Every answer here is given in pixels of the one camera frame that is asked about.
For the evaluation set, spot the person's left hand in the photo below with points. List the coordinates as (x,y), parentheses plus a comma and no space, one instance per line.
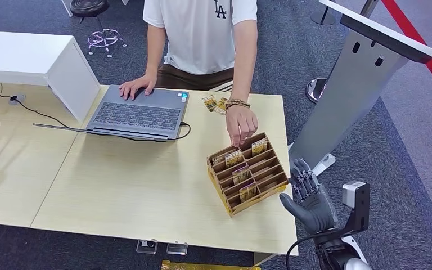
(242,121)

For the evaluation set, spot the gold patterned sheet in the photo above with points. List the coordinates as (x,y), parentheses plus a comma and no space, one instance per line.
(208,266)

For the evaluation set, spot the grey laptop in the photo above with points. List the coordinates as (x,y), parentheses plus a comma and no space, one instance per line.
(141,111)

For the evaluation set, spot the dark stanchion post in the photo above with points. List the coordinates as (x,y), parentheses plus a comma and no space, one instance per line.
(323,17)

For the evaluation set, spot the brown card in holder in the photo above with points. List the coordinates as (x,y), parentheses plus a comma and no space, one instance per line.
(218,158)

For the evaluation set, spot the black stool with chrome base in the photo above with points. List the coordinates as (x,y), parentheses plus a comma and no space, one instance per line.
(89,7)

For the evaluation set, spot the clear acrylic holder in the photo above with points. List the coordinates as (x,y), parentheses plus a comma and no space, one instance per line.
(147,246)
(177,248)

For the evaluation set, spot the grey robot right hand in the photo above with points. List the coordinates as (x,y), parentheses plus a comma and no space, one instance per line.
(314,212)

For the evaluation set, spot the person's right hand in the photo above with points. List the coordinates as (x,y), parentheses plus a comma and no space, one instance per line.
(137,85)

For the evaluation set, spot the wrist camera with black bracket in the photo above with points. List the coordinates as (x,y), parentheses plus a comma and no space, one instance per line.
(354,193)

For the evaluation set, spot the silver kiosk stand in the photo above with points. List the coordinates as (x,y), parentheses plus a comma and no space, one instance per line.
(350,93)

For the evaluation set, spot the person's right forearm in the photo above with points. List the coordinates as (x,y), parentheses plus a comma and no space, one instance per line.
(155,52)

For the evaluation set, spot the hotel key card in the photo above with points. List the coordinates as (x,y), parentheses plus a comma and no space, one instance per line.
(209,103)
(221,106)
(234,159)
(259,147)
(241,174)
(248,192)

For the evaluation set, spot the person's left forearm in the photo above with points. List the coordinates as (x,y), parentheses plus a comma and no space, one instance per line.
(245,59)

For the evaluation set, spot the red barrier belt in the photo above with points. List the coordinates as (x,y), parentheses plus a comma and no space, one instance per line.
(409,31)

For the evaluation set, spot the wooden card holder box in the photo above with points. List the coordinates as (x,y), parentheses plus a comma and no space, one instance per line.
(272,179)

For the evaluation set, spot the person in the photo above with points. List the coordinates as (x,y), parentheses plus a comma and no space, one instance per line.
(197,37)

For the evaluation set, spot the white desk shelf box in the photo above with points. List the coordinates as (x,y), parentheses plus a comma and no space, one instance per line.
(33,59)

